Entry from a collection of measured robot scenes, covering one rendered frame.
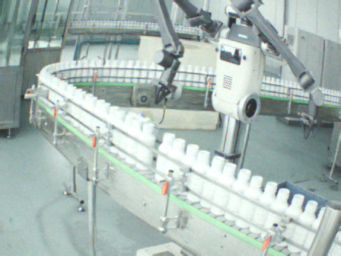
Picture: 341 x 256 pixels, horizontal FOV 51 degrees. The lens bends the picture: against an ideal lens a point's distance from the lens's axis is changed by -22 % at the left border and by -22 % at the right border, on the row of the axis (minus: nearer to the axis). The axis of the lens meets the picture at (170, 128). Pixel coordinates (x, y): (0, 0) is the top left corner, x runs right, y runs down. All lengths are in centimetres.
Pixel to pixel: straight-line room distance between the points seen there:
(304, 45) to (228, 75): 559
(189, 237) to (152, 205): 22
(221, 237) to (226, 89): 96
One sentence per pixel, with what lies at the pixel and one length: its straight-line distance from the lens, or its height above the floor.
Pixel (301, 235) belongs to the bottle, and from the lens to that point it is 115.
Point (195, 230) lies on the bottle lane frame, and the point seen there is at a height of 93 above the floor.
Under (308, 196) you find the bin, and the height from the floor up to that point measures 92.
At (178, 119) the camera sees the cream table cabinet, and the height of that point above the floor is 13.
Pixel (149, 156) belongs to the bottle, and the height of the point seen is 106.
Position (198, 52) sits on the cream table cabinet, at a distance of 592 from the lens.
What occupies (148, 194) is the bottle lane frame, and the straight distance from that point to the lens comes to 156.
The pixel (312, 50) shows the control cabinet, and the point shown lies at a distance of 776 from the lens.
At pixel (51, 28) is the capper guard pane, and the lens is 687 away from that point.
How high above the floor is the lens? 159
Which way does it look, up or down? 15 degrees down
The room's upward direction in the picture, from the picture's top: 8 degrees clockwise
